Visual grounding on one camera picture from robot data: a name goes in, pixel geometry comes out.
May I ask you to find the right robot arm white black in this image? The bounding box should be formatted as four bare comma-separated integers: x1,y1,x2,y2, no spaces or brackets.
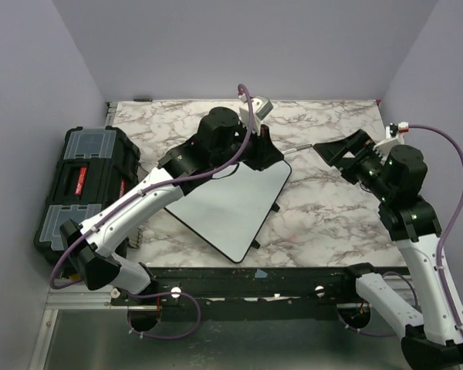
313,129,463,369

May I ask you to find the black front mounting rail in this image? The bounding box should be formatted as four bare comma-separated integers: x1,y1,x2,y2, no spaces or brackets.
111,267,371,328

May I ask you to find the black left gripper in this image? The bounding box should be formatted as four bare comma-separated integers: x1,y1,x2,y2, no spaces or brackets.
213,121,285,172

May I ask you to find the red capped whiteboard marker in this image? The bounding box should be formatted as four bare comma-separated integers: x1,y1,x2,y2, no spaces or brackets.
282,144,313,155

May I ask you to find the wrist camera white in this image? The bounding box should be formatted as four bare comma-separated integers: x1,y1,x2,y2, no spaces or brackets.
374,122,410,157
238,84,273,136

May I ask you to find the white whiteboard black frame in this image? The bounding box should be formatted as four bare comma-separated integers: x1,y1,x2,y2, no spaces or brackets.
165,160,292,264

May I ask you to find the aluminium frame rail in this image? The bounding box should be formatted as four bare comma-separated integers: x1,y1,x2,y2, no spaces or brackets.
26,288,117,370

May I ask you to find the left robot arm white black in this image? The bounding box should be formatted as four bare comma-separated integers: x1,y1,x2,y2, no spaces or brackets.
59,105,284,304

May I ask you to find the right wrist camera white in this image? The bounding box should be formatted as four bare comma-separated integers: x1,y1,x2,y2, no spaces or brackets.
374,122,410,157

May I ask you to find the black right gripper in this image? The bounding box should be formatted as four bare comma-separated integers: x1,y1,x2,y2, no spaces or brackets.
315,127,395,200

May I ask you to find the black plastic toolbox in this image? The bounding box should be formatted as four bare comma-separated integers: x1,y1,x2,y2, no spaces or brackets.
33,126,140,265

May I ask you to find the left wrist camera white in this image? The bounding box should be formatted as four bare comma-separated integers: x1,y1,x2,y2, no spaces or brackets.
238,84,273,136

